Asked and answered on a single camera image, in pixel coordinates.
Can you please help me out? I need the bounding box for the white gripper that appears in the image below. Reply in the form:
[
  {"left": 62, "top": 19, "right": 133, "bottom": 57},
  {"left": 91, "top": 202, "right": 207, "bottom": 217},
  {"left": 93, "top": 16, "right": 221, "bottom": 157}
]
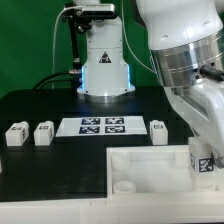
[{"left": 165, "top": 81, "right": 224, "bottom": 169}]

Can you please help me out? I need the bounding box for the white square tabletop part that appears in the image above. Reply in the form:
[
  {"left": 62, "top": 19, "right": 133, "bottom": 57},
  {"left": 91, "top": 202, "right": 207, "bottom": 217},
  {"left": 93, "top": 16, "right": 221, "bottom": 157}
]
[{"left": 106, "top": 145, "right": 224, "bottom": 198}]

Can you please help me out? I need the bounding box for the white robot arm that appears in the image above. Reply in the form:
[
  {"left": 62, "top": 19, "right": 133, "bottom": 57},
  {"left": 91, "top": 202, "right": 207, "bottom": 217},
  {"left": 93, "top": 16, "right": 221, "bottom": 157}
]
[{"left": 73, "top": 0, "right": 224, "bottom": 168}]

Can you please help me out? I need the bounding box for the white L-shaped obstacle fence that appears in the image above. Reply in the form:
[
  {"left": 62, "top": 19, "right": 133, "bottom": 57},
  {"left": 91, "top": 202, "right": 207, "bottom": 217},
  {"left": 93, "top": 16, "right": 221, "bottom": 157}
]
[{"left": 0, "top": 145, "right": 224, "bottom": 224}]

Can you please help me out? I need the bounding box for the white part at left edge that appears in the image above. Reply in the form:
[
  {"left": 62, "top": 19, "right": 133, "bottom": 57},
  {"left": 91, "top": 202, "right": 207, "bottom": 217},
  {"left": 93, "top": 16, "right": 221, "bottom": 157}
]
[{"left": 0, "top": 158, "right": 2, "bottom": 174}]

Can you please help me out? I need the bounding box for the white marker base plate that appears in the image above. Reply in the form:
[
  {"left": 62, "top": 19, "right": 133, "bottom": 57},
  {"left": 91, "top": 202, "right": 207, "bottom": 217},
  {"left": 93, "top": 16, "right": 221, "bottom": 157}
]
[{"left": 56, "top": 116, "right": 147, "bottom": 137}]

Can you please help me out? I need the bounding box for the black cable bundle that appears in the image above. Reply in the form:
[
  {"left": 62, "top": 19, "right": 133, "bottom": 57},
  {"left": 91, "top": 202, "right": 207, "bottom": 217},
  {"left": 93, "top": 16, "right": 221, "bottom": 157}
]
[{"left": 32, "top": 69, "right": 83, "bottom": 90}]

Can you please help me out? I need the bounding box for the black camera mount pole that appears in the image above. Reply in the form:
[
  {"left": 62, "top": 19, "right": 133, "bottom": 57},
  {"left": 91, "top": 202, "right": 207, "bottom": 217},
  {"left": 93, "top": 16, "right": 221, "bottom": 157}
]
[{"left": 62, "top": 2, "right": 91, "bottom": 69}]

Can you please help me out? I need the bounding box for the silver overhead camera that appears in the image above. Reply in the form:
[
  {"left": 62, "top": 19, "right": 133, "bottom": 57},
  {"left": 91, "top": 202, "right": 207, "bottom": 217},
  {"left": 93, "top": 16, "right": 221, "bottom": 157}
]
[{"left": 82, "top": 4, "right": 115, "bottom": 18}]

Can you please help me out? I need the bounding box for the white thin cable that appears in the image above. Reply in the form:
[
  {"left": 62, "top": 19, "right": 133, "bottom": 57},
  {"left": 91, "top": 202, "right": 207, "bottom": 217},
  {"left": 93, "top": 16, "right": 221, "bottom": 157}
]
[{"left": 51, "top": 5, "right": 81, "bottom": 90}]

